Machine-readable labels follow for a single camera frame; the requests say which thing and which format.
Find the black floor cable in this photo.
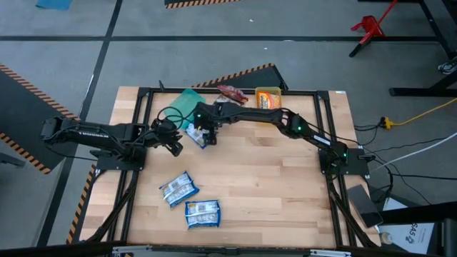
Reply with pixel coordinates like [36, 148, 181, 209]
[369, 136, 449, 155]

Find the black stand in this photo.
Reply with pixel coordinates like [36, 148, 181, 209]
[378, 201, 457, 257]

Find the orange chicken ramen packet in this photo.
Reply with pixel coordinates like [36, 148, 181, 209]
[257, 91, 278, 110]

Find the clear plastic bin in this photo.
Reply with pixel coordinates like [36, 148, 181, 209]
[213, 91, 253, 115]

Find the red floor stand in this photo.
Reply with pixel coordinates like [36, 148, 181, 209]
[350, 0, 399, 58]

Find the white printed paper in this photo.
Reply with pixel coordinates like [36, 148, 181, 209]
[378, 198, 437, 255]

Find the blue floor mat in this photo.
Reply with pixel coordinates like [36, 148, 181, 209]
[35, 0, 74, 11]

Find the blue soy sauce ramen packet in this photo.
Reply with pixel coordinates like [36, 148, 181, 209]
[184, 199, 222, 230]
[159, 171, 200, 208]
[185, 123, 212, 149]

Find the white floor cable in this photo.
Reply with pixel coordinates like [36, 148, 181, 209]
[371, 131, 457, 173]

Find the black rig bar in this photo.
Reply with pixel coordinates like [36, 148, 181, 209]
[0, 241, 457, 257]

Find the yellow floor cable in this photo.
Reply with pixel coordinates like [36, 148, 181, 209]
[379, 98, 457, 130]

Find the teal plastic bin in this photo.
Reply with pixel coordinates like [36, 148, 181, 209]
[164, 88, 207, 130]

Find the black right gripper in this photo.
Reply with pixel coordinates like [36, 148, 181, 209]
[192, 102, 221, 146]

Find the person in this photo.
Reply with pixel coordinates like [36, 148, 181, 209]
[438, 58, 457, 76]

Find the red beef ramen packet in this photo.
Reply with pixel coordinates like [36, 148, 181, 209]
[216, 84, 249, 106]

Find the yellow plastic bin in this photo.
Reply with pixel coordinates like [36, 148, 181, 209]
[254, 86, 283, 129]

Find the black desk frame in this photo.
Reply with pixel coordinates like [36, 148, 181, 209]
[388, 0, 457, 98]

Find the black mat with hazard stripes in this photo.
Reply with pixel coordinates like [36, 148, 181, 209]
[164, 0, 243, 10]
[191, 63, 289, 92]
[0, 63, 82, 175]

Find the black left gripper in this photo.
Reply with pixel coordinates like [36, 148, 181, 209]
[149, 119, 184, 158]

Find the black tablet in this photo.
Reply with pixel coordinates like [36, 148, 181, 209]
[346, 183, 385, 229]

